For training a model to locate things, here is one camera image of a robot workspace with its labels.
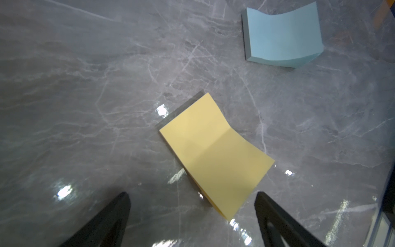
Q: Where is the blue curved memo pad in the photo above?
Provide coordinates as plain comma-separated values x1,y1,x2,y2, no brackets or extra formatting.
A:
242,2,324,68

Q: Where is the small yellow memo pad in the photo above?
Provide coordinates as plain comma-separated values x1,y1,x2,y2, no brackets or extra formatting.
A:
160,93,275,221

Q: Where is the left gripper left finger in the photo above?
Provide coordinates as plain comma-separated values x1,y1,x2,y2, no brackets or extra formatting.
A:
61,192,131,247

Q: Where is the aluminium front rail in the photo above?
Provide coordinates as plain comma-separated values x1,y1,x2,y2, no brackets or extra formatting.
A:
363,197,395,247

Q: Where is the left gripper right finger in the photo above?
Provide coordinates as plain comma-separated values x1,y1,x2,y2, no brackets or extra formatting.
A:
254,191,325,247

